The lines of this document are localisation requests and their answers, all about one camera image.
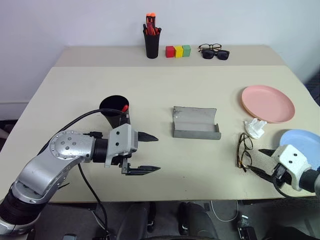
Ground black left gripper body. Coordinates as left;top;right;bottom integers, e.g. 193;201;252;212
111;152;132;175

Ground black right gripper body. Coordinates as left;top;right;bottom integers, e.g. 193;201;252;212
271;163;292;187

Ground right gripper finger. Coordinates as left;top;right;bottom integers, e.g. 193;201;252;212
258;148;276;158
247;165;273;183

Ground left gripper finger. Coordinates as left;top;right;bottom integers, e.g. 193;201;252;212
125;165;161;176
137;131;159;143

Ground tortoiseshell glasses with price tag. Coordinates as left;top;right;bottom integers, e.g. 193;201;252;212
236;132;254;173

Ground white tissue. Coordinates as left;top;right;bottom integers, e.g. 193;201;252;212
244;117;267;140

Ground grey glasses case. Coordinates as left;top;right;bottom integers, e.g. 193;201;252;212
171;105;222;141

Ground blue plastic plate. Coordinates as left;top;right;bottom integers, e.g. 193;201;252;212
279;129;320;171

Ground empty black plastic cup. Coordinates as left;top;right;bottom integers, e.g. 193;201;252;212
99;94;131;131

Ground pink plastic plate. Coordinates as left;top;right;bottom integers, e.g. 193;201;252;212
241;84;296;125

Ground black narrow upright strip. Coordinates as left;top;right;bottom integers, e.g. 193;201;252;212
177;202;189;236
146;202;157;233

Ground dark grey rounded shape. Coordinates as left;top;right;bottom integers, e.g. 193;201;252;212
116;202;151;240
183;202;219;240

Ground black device on floor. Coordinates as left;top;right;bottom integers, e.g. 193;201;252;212
236;212;256;240

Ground red wooden block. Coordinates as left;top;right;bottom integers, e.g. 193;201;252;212
165;45;176;59

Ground black cup holding pens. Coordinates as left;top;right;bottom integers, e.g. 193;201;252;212
143;31;162;60

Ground yellow wooden block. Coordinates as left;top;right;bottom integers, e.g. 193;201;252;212
173;45;185;59

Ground black sunglasses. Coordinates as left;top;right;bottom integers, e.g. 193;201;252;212
201;49;230;61

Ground orange capped marker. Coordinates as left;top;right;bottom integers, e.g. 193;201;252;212
146;11;157;26

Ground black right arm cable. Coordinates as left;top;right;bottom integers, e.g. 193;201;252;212
272;179;294;200

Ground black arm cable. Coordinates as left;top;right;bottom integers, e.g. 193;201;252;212
272;179;294;200
39;108;130;238

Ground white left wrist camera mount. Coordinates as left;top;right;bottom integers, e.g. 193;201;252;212
104;123;139;168

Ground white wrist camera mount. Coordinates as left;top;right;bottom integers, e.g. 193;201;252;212
104;123;139;168
271;144;313;192

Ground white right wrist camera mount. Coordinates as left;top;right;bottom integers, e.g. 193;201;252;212
271;144;313;192

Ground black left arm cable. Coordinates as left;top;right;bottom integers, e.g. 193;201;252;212
39;108;130;238

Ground white cable on floor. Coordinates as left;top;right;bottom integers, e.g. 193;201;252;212
209;200;240;222

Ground thin brown frame glasses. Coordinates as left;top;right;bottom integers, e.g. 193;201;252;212
198;43;223;52

